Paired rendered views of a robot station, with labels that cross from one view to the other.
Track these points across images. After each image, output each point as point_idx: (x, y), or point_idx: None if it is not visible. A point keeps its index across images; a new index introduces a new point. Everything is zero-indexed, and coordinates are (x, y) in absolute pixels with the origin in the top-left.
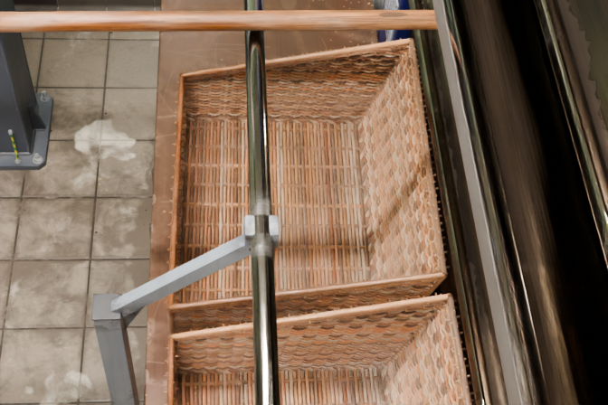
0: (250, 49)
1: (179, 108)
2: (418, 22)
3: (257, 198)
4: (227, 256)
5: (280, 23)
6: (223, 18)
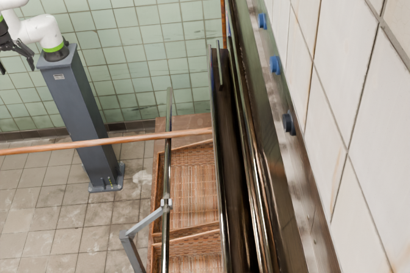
0: (166, 144)
1: (157, 164)
2: None
3: (165, 193)
4: (157, 213)
5: (174, 134)
6: (156, 135)
